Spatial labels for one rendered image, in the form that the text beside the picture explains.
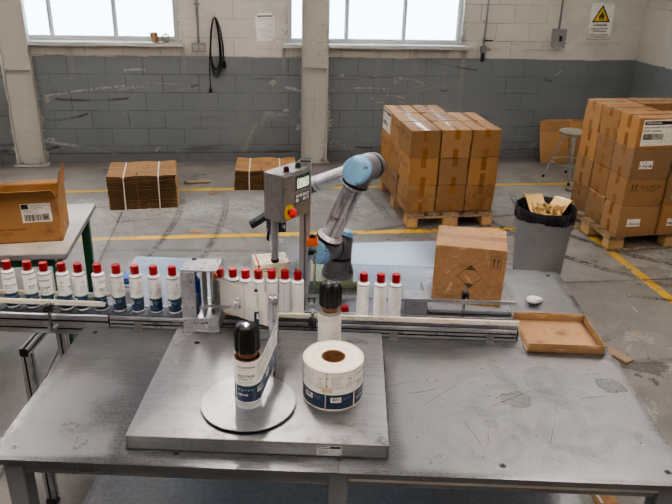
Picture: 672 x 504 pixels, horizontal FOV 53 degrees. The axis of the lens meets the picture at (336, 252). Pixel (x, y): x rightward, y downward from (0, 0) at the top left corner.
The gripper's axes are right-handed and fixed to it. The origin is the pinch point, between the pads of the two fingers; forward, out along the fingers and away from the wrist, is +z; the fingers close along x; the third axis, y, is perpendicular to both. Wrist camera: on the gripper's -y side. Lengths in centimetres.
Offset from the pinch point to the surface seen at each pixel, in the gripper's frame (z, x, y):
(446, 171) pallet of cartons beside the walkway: 44, 240, 199
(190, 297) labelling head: -7, -58, -40
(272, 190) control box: -45, -50, -7
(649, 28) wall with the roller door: -62, 412, 518
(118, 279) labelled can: -7, -36, -67
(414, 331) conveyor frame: 11, -72, 46
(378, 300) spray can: -2, -66, 33
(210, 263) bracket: -18, -53, -32
